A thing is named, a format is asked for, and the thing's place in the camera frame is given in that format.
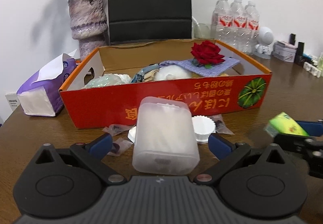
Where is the clear glass dish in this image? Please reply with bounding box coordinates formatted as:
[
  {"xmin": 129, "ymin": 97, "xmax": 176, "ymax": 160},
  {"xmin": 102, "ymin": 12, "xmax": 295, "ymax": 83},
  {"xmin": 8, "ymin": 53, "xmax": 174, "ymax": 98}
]
[{"xmin": 192, "ymin": 16, "xmax": 211, "ymax": 39}]

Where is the red artificial rose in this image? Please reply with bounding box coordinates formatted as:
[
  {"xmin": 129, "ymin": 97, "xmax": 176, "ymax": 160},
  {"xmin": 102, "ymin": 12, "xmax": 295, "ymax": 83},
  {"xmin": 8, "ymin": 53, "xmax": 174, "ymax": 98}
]
[{"xmin": 190, "ymin": 40, "xmax": 225, "ymax": 69}]

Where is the small clear plastic bag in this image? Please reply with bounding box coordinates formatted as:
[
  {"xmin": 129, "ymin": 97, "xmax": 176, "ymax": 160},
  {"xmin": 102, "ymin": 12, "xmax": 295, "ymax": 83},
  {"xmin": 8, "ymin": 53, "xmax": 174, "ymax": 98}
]
[
  {"xmin": 211, "ymin": 114, "xmax": 235, "ymax": 136},
  {"xmin": 102, "ymin": 124, "xmax": 133, "ymax": 136},
  {"xmin": 107, "ymin": 138, "xmax": 133, "ymax": 156}
]

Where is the red cardboard box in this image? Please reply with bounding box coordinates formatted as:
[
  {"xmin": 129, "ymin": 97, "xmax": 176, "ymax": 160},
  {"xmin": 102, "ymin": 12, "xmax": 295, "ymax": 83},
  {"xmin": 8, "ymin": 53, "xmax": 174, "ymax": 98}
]
[{"xmin": 59, "ymin": 39, "xmax": 272, "ymax": 129}]

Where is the iridescent plastic bag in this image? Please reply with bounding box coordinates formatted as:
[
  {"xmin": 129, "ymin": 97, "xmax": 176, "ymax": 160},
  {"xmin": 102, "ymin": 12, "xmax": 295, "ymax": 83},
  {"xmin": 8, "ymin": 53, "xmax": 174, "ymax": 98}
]
[{"xmin": 82, "ymin": 73, "xmax": 127, "ymax": 89}]

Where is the blue beige patterned pouch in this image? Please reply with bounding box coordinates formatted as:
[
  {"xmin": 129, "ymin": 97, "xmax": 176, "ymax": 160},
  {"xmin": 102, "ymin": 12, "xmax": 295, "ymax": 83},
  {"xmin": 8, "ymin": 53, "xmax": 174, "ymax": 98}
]
[{"xmin": 131, "ymin": 64, "xmax": 162, "ymax": 83}]

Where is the black rectangular bottle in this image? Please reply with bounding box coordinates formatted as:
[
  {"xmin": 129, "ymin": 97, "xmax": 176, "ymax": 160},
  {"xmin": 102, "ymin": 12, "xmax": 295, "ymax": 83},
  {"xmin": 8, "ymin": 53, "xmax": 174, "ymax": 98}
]
[{"xmin": 294, "ymin": 42, "xmax": 305, "ymax": 66}]

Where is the purple tissue pack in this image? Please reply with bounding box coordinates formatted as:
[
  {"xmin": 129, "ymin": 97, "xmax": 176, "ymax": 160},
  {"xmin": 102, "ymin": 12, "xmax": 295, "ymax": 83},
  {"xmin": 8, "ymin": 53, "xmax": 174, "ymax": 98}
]
[{"xmin": 16, "ymin": 49, "xmax": 79, "ymax": 117}]

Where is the white and yellow plush toy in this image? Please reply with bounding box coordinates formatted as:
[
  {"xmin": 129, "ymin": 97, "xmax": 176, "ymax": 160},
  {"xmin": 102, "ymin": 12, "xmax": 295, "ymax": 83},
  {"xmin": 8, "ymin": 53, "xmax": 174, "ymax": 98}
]
[{"xmin": 153, "ymin": 66, "xmax": 202, "ymax": 80}]

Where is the mottled purple vase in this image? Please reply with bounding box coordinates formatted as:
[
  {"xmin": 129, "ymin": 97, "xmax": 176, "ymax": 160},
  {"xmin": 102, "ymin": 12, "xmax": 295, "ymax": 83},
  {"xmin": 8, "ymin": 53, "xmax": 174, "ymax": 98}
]
[{"xmin": 68, "ymin": 0, "xmax": 109, "ymax": 61}]

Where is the white booklet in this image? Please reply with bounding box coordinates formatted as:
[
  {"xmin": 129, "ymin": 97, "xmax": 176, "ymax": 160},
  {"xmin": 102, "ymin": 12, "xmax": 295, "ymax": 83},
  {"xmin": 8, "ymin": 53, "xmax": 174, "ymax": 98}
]
[{"xmin": 5, "ymin": 92, "xmax": 21, "ymax": 116}]

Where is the purple knitted cloth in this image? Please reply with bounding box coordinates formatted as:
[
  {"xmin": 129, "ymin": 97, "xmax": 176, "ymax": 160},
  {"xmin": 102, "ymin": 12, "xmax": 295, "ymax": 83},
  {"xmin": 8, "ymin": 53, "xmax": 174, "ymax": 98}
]
[{"xmin": 159, "ymin": 57, "xmax": 241, "ymax": 77}]

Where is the white paper piece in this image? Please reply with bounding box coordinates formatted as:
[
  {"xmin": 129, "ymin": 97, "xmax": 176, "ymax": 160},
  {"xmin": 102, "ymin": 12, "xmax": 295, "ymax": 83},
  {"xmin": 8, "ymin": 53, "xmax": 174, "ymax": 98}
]
[{"xmin": 128, "ymin": 125, "xmax": 138, "ymax": 143}]

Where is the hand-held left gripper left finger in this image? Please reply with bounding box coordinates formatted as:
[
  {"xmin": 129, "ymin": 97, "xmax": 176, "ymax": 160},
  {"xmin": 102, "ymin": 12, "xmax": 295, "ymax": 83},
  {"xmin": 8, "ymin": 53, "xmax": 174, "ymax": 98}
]
[{"xmin": 35, "ymin": 133, "xmax": 127, "ymax": 185}]

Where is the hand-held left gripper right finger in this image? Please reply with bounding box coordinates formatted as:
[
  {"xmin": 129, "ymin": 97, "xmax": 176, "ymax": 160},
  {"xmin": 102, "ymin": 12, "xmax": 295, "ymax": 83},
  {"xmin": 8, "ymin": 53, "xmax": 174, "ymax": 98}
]
[{"xmin": 194, "ymin": 133, "xmax": 297, "ymax": 185}]

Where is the white paper cupcake liner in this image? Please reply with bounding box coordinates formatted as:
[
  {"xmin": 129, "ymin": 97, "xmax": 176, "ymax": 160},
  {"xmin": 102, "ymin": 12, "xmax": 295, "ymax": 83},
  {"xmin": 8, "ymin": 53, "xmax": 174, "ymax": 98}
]
[{"xmin": 192, "ymin": 115, "xmax": 216, "ymax": 144}]

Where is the translucent plastic container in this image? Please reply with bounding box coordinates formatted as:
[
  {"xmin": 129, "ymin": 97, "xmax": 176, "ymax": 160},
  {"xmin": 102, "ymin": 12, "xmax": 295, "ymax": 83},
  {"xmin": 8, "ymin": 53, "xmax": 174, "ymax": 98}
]
[{"xmin": 132, "ymin": 96, "xmax": 200, "ymax": 176}]

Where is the clear water bottle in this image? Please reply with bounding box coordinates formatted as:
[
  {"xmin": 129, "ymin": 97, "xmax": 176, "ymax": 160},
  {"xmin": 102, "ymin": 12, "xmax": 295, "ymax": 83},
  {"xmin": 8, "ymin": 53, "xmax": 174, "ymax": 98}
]
[
  {"xmin": 244, "ymin": 1, "xmax": 260, "ymax": 55},
  {"xmin": 211, "ymin": 0, "xmax": 231, "ymax": 40},
  {"xmin": 228, "ymin": 0, "xmax": 246, "ymax": 50}
]

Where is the small pale tin box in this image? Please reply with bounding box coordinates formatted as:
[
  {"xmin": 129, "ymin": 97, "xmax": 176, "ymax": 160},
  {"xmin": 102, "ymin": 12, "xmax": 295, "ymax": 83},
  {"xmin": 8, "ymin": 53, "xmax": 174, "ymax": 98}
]
[{"xmin": 273, "ymin": 41, "xmax": 298, "ymax": 63}]

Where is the green packet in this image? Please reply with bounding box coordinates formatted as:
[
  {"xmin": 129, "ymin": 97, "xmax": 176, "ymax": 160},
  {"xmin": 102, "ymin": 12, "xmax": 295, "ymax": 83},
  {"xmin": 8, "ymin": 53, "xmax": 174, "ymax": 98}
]
[{"xmin": 264, "ymin": 112, "xmax": 309, "ymax": 137}]

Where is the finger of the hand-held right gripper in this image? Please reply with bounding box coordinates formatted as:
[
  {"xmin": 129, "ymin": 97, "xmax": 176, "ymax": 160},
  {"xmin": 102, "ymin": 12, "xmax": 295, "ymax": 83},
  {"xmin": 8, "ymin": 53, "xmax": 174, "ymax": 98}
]
[
  {"xmin": 274, "ymin": 133, "xmax": 315, "ymax": 152},
  {"xmin": 296, "ymin": 120, "xmax": 323, "ymax": 137}
]

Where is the white robot figurine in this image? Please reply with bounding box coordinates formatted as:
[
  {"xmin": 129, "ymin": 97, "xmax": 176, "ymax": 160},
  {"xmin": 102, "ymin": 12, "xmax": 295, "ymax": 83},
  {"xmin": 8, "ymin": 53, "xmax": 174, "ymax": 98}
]
[{"xmin": 255, "ymin": 27, "xmax": 274, "ymax": 60}]

